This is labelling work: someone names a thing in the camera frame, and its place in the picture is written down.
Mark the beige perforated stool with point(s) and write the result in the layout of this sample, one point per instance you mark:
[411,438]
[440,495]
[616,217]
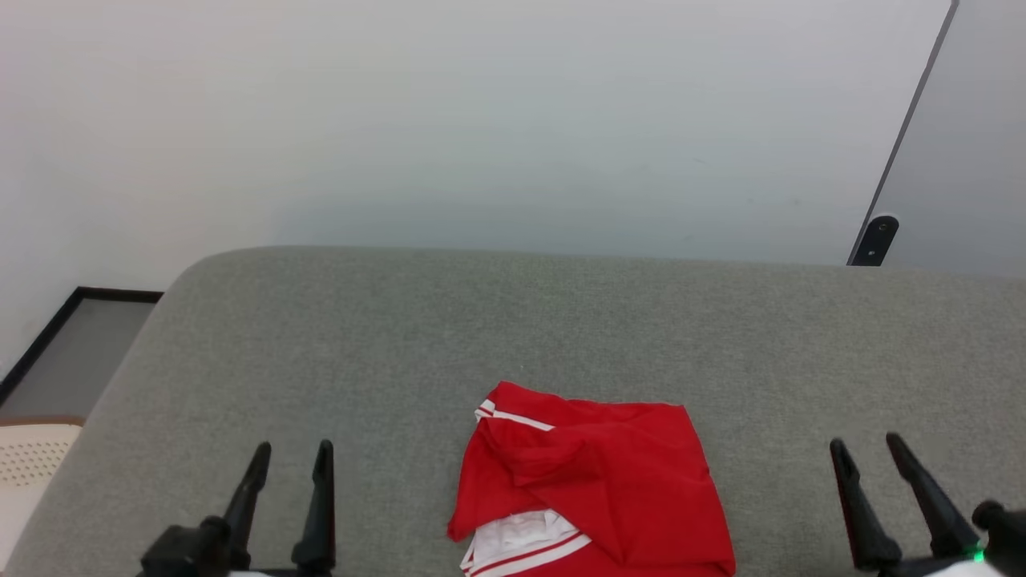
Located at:
[28,465]

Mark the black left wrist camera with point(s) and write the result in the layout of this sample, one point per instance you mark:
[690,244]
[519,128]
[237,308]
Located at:
[184,549]

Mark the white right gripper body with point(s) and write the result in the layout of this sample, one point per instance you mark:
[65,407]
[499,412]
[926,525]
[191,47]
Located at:
[954,569]

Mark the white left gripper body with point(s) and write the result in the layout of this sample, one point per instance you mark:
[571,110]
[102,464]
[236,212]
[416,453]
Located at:
[280,574]

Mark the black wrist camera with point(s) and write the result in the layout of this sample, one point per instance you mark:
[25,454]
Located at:
[1002,529]
[184,549]

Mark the black wall door stopper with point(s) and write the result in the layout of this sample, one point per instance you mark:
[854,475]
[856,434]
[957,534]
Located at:
[875,240]

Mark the red white basketball jersey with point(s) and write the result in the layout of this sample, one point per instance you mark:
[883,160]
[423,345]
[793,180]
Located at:
[625,481]

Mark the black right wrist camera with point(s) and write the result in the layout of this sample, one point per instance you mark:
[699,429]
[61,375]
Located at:
[1002,529]

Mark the grey door panel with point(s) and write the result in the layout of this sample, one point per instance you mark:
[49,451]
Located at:
[970,120]

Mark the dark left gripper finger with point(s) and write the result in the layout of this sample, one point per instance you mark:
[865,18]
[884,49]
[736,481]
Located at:
[322,513]
[250,497]

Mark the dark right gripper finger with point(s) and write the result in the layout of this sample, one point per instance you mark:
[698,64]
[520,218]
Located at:
[862,521]
[934,513]

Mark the black baseboard strip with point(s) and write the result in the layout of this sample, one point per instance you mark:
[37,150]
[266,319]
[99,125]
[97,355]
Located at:
[56,320]

